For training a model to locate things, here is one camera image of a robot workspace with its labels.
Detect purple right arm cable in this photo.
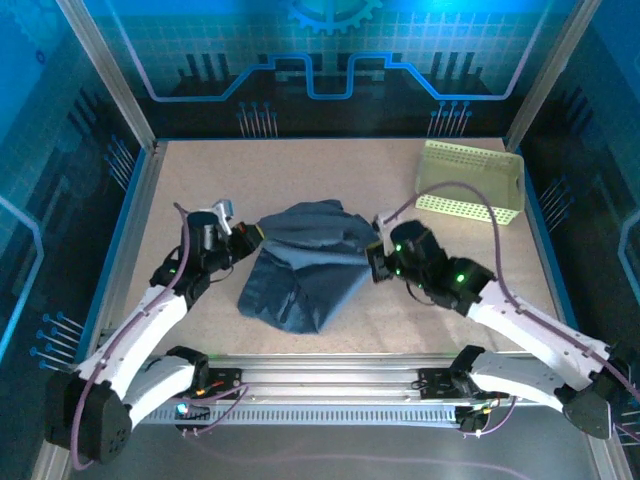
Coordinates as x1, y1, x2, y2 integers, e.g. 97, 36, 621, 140
384, 180, 640, 444

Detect grey metal shelf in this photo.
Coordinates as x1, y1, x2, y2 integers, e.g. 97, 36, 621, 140
29, 389, 634, 480

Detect aluminium frame post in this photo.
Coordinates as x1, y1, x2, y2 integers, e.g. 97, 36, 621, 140
504, 0, 604, 152
54, 0, 159, 152

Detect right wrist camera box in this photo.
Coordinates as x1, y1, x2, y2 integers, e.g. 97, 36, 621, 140
370, 212, 401, 241

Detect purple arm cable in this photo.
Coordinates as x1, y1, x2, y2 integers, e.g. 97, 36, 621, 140
68, 201, 251, 472
384, 180, 640, 444

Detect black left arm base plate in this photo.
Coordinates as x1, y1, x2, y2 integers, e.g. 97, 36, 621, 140
192, 367, 245, 400

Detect blue t-shirt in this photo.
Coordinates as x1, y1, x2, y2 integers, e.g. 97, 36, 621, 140
236, 198, 382, 335

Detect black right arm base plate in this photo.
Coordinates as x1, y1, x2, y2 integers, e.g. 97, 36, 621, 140
418, 368, 474, 400

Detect small black electronics module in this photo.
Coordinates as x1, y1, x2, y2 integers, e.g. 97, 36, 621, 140
173, 394, 212, 434
457, 404, 490, 437

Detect pale yellow perforated basket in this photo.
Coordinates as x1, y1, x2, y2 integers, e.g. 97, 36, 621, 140
413, 139, 526, 227

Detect aluminium extrusion beam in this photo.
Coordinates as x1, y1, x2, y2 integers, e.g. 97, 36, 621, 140
62, 352, 599, 409

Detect slotted aluminium cable duct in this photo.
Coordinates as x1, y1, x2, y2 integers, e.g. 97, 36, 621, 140
134, 403, 474, 429

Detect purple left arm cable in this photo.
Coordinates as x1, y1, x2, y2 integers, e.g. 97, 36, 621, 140
68, 201, 251, 472

